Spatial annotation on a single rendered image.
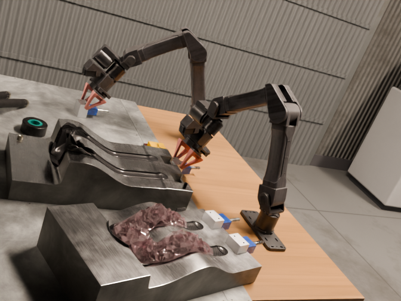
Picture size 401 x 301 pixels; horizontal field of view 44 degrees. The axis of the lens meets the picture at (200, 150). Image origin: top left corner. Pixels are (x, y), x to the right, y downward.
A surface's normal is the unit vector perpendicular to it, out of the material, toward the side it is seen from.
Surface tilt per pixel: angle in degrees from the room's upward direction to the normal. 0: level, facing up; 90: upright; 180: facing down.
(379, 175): 90
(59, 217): 0
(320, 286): 0
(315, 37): 90
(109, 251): 0
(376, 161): 90
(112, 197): 90
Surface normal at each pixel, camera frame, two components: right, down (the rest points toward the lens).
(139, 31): 0.37, 0.48
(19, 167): 0.34, -0.86
